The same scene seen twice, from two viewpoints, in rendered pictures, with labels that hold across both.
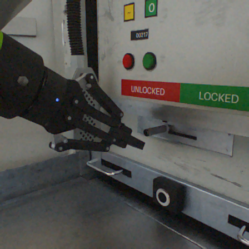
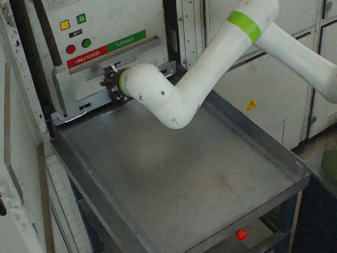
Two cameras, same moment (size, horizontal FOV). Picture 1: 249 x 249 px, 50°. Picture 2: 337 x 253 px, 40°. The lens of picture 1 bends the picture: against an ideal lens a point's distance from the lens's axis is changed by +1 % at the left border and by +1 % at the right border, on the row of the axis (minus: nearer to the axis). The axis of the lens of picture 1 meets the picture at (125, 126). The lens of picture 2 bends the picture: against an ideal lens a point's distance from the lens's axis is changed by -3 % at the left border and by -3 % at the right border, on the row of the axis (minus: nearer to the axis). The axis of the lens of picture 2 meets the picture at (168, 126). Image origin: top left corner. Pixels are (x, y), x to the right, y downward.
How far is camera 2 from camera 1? 1.55 m
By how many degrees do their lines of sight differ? 72
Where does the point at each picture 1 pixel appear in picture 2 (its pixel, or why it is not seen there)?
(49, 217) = (104, 143)
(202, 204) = not seen: hidden behind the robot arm
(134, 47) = (73, 40)
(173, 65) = (101, 39)
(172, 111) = (118, 58)
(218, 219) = not seen: hidden behind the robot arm
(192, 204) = not seen: hidden behind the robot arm
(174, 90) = (104, 49)
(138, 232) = (128, 113)
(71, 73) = (66, 75)
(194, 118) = (128, 54)
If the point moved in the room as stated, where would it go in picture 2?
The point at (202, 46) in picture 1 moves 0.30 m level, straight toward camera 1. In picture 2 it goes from (114, 26) to (193, 38)
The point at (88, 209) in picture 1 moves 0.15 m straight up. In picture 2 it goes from (103, 130) to (95, 97)
